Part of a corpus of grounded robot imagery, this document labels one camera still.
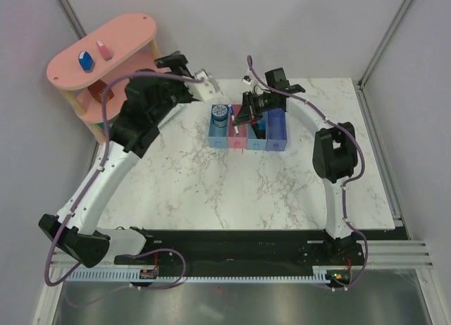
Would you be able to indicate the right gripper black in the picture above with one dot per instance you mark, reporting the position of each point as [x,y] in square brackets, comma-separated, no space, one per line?
[247,109]

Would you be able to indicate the blue tape roll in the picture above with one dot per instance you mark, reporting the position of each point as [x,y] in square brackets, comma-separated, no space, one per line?
[219,115]

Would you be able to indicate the blue white eraser block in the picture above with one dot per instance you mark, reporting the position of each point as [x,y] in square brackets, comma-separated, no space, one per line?
[86,61]

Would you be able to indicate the white blue pen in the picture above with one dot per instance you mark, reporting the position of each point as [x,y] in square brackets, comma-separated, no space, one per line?
[232,116]

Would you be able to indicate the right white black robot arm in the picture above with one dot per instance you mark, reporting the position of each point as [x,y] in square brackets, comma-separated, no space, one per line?
[335,154]

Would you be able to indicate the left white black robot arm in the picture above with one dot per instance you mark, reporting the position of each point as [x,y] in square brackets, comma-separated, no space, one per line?
[150,97]

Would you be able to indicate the pink bin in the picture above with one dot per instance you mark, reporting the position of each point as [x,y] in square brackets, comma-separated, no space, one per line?
[236,140]

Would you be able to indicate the light blue middle bin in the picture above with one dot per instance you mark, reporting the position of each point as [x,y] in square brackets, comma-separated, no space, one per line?
[253,143]

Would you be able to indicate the light blue bin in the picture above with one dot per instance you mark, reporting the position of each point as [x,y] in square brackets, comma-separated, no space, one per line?
[217,137]
[253,143]

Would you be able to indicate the light blue left bin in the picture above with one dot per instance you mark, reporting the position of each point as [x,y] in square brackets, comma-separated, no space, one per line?
[217,137]

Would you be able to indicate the purple blue bin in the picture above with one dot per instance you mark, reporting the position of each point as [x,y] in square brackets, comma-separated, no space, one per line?
[277,137]

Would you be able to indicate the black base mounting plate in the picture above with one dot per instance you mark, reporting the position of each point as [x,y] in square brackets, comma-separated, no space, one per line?
[241,254]

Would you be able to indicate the red brown patterned box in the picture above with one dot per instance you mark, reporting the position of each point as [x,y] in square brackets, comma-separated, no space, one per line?
[98,89]

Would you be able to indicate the pink white eraser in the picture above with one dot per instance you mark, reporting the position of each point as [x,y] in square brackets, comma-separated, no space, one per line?
[103,50]

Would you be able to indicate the pink three-tier wooden shelf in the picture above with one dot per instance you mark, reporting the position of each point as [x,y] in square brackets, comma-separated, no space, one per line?
[131,40]

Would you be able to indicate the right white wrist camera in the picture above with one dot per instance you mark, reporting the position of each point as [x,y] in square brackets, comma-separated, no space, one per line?
[247,80]

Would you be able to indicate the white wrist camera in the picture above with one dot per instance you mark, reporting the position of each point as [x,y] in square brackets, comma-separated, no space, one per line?
[247,80]
[208,89]

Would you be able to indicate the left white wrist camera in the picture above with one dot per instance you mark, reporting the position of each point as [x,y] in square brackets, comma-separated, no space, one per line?
[208,89]

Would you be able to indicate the right white cable duct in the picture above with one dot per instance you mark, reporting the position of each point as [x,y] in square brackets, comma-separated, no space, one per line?
[320,275]

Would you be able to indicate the white cable duct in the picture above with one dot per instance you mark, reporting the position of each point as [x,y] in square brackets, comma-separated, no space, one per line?
[320,275]
[128,274]

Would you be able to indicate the left white cable duct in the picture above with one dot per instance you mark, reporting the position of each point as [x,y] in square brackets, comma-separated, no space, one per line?
[128,274]

